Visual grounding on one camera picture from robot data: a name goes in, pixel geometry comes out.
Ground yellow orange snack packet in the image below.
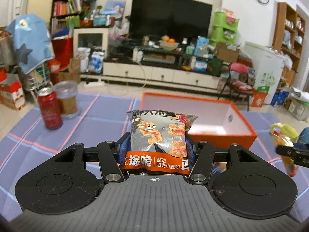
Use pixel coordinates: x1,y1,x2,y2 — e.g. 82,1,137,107
271,132,298,177

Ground grey orange crisp packet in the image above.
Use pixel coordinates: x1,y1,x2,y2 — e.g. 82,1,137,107
119,110,197,175

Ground green mug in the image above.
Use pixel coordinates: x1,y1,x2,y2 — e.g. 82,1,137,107
270,123,299,142

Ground blue plaid tablecloth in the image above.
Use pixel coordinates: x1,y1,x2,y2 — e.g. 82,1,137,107
1,93,308,222

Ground orange storage box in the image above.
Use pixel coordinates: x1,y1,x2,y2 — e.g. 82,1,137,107
140,92,258,149

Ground white tv cabinet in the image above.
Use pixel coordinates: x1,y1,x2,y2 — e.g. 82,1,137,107
102,58,222,92

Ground clear plastic jar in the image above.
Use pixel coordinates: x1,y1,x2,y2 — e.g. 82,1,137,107
53,80,79,119

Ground red folding chair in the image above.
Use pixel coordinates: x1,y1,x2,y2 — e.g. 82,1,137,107
217,62,255,110

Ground red soda can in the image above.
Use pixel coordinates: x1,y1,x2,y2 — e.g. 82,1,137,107
37,87,63,130

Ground white chest freezer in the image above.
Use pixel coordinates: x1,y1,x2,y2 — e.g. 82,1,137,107
244,41,285,105

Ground cardboard box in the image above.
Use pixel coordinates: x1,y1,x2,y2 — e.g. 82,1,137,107
215,42,240,63

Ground fruit bowl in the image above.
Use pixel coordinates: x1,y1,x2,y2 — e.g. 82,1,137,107
159,35,179,51

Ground white glass door cabinet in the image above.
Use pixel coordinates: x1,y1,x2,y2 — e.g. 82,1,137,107
73,27,109,57

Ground green stacking bins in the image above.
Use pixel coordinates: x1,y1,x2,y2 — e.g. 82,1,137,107
210,8,240,47

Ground wooden bookshelf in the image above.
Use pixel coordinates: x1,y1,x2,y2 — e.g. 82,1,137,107
272,2,306,86

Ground black television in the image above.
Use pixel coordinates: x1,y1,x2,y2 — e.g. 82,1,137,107
129,0,212,43

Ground blue star fabric cover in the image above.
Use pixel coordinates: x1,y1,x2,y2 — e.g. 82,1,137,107
5,13,54,74

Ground dark bookcase with books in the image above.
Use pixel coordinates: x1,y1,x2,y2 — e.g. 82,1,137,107
50,0,83,34

